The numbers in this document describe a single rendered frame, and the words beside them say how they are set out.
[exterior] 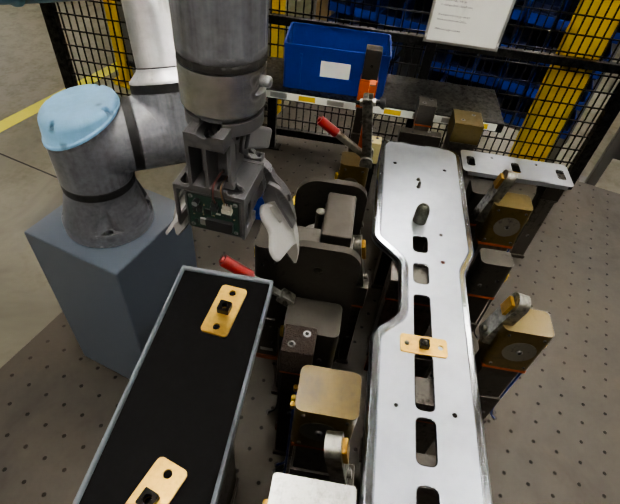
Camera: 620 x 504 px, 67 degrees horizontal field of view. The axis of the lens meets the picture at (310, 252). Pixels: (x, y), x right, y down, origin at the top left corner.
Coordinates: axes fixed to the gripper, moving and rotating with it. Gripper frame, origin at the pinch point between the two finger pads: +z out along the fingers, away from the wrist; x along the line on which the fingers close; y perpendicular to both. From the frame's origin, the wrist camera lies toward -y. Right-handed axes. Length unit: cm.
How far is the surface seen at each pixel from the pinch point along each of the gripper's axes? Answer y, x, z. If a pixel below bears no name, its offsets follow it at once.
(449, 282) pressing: -29, 34, 28
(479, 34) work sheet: -114, 34, 9
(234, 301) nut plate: 0.3, -0.7, 11.4
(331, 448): 14.3, 17.0, 17.2
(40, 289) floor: -64, -118, 128
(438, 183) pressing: -62, 30, 28
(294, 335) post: -0.9, 8.1, 17.7
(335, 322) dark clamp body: -6.5, 13.6, 19.7
